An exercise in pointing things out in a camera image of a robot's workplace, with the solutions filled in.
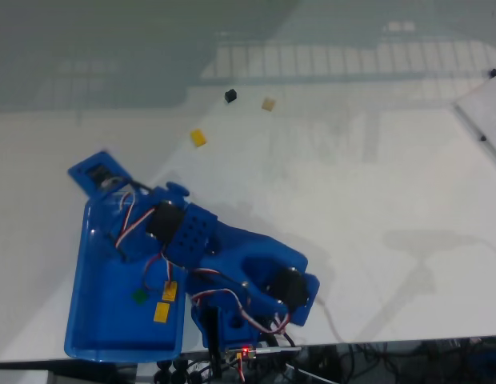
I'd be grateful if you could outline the blue plastic bin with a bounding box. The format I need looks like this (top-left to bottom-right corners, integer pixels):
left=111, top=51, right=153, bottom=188
left=63, top=198, right=190, bottom=364

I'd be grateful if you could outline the controller board with red LED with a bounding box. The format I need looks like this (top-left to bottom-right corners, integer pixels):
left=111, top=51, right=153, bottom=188
left=226, top=346, right=260, bottom=362

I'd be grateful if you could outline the black table clamp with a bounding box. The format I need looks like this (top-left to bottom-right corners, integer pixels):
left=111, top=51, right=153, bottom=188
left=174, top=358, right=205, bottom=383
left=154, top=359, right=174, bottom=384

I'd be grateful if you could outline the white board panel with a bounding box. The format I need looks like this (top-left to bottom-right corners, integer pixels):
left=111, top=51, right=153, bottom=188
left=451, top=63, right=496, bottom=169

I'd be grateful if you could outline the black camera cable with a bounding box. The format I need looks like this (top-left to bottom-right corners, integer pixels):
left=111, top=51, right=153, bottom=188
left=102, top=178, right=299, bottom=361

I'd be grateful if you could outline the red white servo wire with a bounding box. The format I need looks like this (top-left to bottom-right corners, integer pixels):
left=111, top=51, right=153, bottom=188
left=111, top=191, right=158, bottom=257

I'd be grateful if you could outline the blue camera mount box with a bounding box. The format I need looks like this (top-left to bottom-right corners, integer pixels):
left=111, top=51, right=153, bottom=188
left=66, top=151, right=134, bottom=201

